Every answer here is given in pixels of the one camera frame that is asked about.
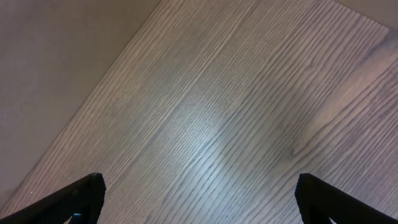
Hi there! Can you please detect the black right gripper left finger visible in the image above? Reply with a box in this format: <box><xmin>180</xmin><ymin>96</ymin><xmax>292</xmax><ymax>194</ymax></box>
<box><xmin>1</xmin><ymin>173</ymin><xmax>106</xmax><ymax>224</ymax></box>

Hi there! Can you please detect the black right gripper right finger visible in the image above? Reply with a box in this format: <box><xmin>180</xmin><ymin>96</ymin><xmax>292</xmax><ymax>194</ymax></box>
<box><xmin>295</xmin><ymin>173</ymin><xmax>397</xmax><ymax>224</ymax></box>

